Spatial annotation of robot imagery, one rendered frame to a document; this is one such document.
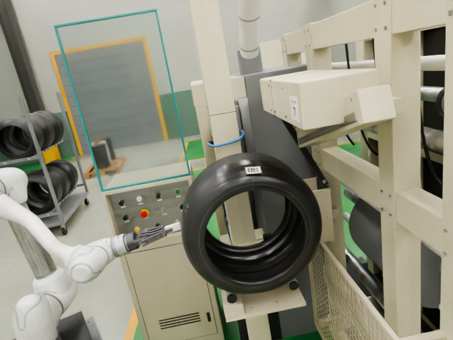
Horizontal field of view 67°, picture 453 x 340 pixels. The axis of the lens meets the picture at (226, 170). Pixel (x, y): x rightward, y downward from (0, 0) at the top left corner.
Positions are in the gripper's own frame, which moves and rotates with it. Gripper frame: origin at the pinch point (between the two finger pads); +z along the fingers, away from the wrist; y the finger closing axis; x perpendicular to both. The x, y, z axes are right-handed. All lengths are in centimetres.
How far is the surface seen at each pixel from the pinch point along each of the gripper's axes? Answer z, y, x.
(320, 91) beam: 64, -34, -41
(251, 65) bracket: 65, 83, -51
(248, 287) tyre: 22.6, -12.6, 31.4
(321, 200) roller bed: 71, 21, 21
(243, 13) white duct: 66, 65, -79
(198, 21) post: 39, 28, -78
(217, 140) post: 30.1, 28.3, -24.2
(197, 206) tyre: 14.3, -10.9, -9.8
